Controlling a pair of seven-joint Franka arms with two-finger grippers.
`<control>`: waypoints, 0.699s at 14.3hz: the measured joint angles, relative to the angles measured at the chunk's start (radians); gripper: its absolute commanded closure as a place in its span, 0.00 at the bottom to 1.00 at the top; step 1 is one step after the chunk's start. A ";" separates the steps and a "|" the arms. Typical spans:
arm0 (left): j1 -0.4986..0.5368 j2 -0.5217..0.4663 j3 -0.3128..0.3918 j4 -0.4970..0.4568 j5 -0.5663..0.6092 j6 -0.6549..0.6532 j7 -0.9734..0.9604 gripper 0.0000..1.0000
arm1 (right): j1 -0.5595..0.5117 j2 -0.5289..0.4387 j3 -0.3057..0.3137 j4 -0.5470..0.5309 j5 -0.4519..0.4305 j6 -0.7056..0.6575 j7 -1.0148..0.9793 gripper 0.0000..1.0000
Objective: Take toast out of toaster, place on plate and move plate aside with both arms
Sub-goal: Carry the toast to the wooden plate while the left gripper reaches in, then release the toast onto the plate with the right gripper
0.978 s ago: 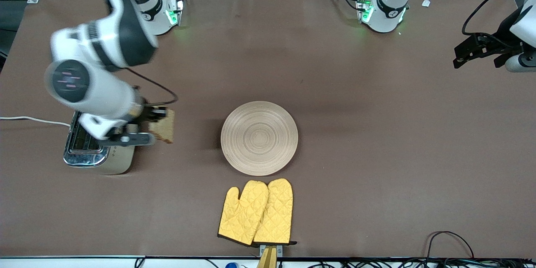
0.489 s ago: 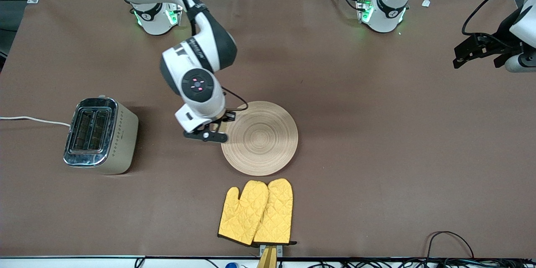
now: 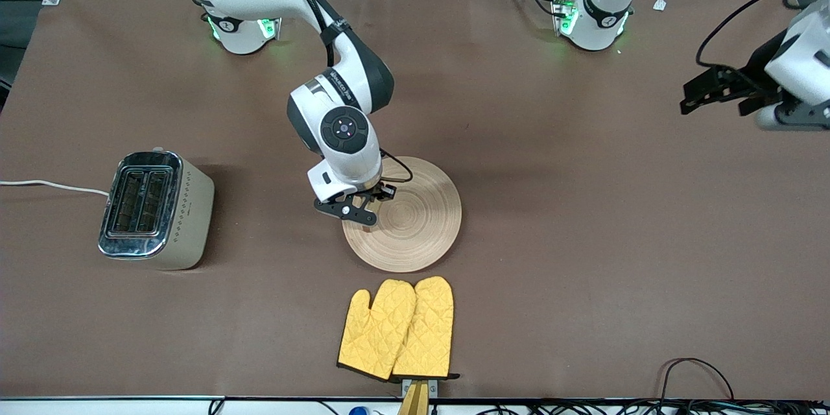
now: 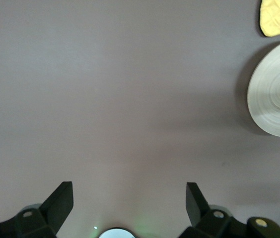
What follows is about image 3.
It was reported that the round wooden plate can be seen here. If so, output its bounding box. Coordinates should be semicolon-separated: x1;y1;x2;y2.
341;156;463;274

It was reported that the yellow quilted mitt with thumb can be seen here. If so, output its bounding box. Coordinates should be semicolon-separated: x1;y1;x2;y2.
337;279;418;382

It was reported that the yellow quilted oven mitt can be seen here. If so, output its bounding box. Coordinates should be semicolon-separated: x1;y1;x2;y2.
391;276;461;382

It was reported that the cream and chrome toaster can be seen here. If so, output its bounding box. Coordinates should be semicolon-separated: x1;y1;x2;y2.
98;147;215;271

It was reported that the brown table cover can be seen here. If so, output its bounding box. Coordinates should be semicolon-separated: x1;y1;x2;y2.
0;0;830;401

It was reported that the wooden stick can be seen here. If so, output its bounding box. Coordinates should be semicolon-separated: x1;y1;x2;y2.
397;381;430;415

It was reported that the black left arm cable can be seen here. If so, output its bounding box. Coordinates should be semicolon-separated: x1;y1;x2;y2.
696;0;830;72

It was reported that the small metal bracket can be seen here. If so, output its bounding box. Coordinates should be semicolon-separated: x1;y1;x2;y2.
401;377;439;398

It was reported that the black looped floor cable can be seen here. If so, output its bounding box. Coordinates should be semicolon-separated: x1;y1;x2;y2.
659;357;736;403

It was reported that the white toaster power cable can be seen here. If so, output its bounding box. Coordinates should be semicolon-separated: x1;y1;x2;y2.
0;179;110;197

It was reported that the black cable bundle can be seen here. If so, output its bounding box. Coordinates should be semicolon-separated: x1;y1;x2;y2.
477;398;830;415

